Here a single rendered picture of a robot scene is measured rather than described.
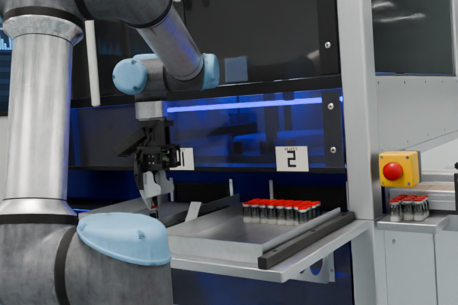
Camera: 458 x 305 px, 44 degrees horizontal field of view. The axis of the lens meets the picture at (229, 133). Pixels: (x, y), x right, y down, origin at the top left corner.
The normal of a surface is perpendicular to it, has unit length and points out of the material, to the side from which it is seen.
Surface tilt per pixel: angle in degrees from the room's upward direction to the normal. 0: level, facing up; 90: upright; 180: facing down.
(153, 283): 90
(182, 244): 90
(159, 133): 90
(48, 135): 79
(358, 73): 90
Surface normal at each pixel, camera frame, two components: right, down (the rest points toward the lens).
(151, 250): 0.72, -0.06
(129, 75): -0.17, 0.05
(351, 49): -0.55, 0.08
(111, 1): 0.29, 0.69
